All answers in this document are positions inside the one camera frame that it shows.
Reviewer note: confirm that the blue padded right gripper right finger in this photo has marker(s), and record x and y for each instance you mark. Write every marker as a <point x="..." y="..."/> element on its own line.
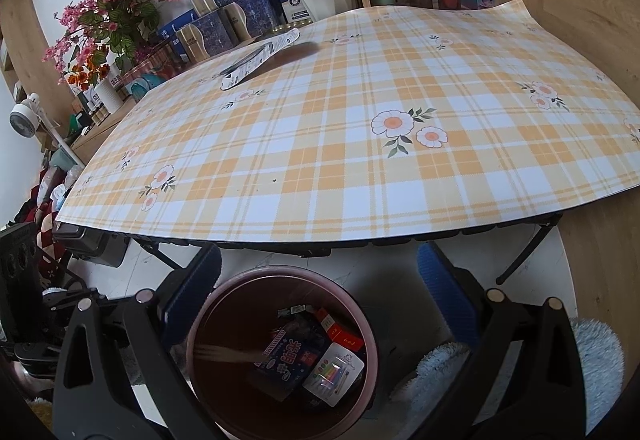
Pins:
<point x="522" y="378"/>

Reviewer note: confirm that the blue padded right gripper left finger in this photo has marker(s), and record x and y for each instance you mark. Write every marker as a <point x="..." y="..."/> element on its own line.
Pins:
<point x="116" y="378"/>

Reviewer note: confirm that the red small cigarette box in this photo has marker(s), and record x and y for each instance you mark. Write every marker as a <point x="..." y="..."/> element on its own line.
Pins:
<point x="339" y="334"/>

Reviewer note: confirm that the dark red round trash bin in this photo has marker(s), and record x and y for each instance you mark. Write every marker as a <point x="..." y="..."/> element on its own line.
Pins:
<point x="230" y="335"/>

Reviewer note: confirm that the fluffy grey right sleeve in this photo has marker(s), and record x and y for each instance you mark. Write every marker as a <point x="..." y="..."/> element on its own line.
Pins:
<point x="601" y="357"/>

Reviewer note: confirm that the black folding table leg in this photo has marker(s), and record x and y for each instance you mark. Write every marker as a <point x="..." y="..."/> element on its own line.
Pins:
<point x="545" y="224"/>

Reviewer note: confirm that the blue cigarette carton box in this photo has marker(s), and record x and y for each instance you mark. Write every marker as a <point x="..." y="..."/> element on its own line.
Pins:
<point x="297" y="345"/>

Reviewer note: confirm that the blister pack of pens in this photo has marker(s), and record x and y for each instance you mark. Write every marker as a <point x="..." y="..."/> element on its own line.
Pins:
<point x="334" y="374"/>

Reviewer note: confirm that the small white desk fan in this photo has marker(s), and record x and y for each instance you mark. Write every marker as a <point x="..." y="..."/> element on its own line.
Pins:
<point x="27" y="116"/>

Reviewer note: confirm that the teal striped gift box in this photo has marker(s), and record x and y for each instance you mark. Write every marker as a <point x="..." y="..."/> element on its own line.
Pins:
<point x="156" y="69"/>

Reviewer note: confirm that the yellow plaid floral tablecloth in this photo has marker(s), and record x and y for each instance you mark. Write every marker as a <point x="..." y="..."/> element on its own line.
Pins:
<point x="379" y="122"/>

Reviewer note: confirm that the black white printed pouch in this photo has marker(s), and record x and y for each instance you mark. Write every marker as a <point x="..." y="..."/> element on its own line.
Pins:
<point x="238" y="71"/>

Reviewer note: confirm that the blue gold gift box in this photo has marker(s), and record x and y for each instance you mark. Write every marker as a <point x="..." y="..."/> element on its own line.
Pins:
<point x="221" y="25"/>

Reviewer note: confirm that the blue white milk box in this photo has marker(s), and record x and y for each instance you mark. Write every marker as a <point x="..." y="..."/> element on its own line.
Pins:
<point x="295" y="11"/>

